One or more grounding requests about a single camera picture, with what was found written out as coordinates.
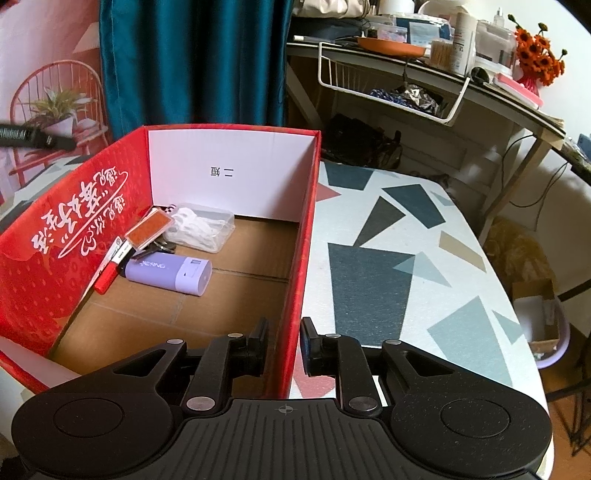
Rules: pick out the dried straw bundle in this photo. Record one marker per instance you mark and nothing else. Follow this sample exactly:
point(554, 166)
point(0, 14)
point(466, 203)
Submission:
point(517, 251)

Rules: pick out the crumpled silver foil bag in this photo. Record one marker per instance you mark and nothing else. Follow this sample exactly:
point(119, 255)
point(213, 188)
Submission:
point(420, 99)

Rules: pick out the orange plate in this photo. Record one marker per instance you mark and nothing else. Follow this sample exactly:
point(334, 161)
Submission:
point(390, 46)

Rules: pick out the purple power bank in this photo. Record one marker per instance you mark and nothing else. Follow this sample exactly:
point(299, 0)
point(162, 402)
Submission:
point(157, 273)

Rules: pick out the cotton swab container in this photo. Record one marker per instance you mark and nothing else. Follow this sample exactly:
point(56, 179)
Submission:
point(442, 54)

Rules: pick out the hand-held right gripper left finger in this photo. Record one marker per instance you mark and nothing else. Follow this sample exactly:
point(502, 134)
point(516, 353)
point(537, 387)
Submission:
point(261, 342)

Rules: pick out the clear plastic container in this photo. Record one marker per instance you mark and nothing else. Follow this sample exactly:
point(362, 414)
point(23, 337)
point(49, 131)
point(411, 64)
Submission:
point(496, 44)

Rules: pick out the red cardboard box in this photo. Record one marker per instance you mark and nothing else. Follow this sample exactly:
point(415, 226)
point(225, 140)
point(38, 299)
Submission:
point(41, 286)

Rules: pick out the dark metal keys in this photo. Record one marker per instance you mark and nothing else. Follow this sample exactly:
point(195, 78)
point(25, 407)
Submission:
point(164, 247)

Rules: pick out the clear floss pick box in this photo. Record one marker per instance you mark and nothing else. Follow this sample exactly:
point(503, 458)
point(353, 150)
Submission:
point(205, 228)

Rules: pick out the red chair wall poster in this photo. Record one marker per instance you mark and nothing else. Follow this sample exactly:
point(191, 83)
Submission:
point(55, 46)

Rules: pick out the blue patterned bundle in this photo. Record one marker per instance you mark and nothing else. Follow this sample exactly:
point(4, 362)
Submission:
point(388, 95)

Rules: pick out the blue box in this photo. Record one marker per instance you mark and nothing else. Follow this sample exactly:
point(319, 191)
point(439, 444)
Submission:
point(429, 32)

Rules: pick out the red white pen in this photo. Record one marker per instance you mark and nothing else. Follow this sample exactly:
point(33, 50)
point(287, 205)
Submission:
point(107, 274)

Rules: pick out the purple plastic basin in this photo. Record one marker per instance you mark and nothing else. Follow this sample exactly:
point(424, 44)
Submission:
point(562, 344)

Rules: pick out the teal curtain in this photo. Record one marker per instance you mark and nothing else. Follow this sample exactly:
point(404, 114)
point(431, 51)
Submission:
point(194, 60)

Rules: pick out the small cardboard box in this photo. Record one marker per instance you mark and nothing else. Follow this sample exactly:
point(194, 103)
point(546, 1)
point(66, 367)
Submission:
point(535, 321)

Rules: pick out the grey wooden desk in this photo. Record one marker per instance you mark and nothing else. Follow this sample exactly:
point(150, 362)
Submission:
point(489, 97)

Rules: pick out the orange key tag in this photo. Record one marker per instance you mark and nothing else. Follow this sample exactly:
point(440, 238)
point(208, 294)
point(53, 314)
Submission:
point(147, 228)

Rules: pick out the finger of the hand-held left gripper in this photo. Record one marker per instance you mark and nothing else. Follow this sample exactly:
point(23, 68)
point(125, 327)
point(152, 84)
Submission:
point(27, 136)

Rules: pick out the white bottle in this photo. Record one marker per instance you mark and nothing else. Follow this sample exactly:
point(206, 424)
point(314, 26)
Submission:
point(464, 44)

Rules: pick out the pink flat box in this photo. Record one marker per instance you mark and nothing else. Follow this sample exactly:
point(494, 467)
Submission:
point(517, 87)

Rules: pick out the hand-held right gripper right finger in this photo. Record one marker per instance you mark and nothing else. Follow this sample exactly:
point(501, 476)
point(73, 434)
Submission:
point(306, 344)

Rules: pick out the black bag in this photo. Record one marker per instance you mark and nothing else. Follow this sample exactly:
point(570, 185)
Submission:
point(355, 138)

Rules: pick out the orange artificial flowers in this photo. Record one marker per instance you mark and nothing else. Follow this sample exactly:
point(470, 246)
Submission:
point(535, 50)

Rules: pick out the clear box of pink bits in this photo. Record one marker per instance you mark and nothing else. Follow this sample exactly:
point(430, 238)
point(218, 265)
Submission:
point(390, 33)

